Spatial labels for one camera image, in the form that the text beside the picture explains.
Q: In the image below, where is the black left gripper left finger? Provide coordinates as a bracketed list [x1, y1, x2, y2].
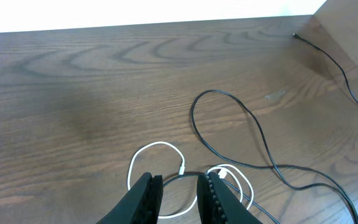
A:
[97, 172, 163, 224]

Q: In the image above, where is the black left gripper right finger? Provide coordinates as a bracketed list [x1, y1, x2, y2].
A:
[196, 172, 262, 224]

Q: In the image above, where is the white USB cable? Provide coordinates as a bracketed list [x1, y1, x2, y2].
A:
[127, 141, 255, 220]

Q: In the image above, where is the thick black USB cable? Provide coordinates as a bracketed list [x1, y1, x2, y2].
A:
[190, 89, 358, 224]

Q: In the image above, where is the thin black cable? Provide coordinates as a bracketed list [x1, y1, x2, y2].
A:
[291, 32, 358, 113]

